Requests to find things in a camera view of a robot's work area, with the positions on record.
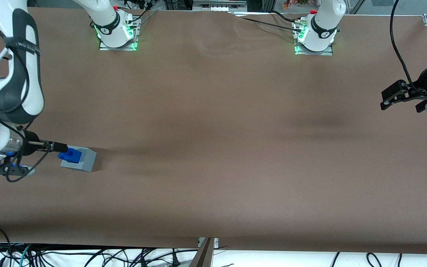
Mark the aluminium frame post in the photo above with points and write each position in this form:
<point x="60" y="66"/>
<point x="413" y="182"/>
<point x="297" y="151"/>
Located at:
<point x="267" y="4"/>

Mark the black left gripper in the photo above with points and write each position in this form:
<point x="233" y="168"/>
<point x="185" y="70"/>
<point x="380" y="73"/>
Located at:
<point x="422" y="86"/>

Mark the brown table cover sheet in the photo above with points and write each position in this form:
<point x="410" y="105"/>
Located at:
<point x="235" y="148"/>

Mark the white power strip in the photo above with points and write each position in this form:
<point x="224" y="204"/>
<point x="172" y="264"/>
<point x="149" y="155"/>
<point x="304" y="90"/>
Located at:
<point x="219" y="8"/>

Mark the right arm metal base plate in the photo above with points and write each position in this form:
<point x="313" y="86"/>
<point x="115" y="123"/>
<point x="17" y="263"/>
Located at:
<point x="119" y="48"/>

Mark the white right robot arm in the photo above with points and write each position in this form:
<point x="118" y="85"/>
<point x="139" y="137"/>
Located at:
<point x="108" y="26"/>

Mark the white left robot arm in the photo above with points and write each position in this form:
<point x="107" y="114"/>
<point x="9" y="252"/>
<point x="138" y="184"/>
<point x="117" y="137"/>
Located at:
<point x="323" y="26"/>

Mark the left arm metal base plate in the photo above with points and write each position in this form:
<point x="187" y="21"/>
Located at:
<point x="315" y="53"/>

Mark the grey metal support post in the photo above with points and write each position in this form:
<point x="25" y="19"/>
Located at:
<point x="203" y="257"/>

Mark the orange and green items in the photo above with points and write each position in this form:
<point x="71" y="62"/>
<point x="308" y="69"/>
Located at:
<point x="295" y="3"/>

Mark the blue plastic part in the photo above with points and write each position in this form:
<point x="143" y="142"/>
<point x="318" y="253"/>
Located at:
<point x="73" y="155"/>

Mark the white metal bracket plate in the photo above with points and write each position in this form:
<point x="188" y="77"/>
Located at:
<point x="216" y="243"/>

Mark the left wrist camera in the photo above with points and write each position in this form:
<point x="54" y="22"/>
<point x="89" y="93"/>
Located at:
<point x="421" y="106"/>

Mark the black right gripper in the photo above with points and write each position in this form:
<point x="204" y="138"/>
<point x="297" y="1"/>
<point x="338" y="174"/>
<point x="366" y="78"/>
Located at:
<point x="30" y="147"/>

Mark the gray cube base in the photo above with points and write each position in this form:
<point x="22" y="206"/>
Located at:
<point x="89" y="161"/>

